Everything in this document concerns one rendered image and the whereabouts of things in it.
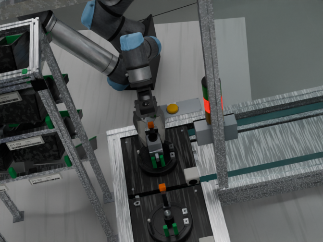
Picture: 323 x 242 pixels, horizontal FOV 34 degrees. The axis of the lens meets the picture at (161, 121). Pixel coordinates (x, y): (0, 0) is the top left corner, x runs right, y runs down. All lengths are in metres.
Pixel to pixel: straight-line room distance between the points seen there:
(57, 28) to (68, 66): 0.65
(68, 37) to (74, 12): 2.39
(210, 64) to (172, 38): 1.10
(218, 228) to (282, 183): 0.27
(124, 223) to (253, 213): 0.42
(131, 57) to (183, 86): 0.53
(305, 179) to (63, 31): 0.92
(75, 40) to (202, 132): 0.53
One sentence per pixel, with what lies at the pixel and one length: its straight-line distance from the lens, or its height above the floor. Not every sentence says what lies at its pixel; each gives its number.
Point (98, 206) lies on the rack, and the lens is 1.58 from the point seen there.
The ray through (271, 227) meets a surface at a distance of 1.76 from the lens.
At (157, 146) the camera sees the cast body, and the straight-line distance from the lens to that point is 1.70.
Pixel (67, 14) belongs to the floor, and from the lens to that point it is 4.12.
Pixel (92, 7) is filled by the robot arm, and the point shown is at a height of 1.23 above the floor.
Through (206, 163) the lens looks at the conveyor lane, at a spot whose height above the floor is 0.92.
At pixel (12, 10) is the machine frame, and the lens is 0.63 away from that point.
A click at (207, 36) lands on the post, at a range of 1.21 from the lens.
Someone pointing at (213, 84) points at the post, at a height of 1.44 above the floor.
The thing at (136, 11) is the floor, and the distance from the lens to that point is 3.97.
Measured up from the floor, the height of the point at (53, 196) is 0.86.
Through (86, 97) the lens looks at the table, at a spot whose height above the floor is 0.86.
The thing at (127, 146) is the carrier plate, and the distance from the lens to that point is 1.85.
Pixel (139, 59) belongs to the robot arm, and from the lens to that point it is 1.66.
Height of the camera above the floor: 2.41
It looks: 49 degrees down
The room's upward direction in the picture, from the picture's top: 13 degrees counter-clockwise
